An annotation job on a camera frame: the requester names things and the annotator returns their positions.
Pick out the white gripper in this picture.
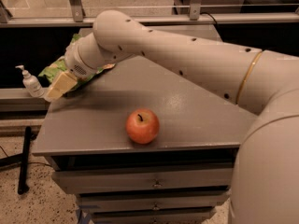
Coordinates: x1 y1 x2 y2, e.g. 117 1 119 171
44 39 89 102

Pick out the green rice chip bag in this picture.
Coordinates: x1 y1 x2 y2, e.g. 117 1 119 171
37 33 116 91

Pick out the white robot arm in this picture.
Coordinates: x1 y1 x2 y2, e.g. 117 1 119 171
45 10 299 224

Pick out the clear pump sanitizer bottle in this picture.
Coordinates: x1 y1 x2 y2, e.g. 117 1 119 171
16 65 44 98

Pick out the grey metal railing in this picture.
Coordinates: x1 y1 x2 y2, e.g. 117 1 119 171
0 0 299 27

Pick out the black stand leg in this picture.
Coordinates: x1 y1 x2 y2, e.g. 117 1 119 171
0 126 32 195

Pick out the red apple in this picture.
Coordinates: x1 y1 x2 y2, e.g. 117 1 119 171
125 108 160 145

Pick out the black cable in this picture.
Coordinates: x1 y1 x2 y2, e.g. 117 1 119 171
199 11 219 26

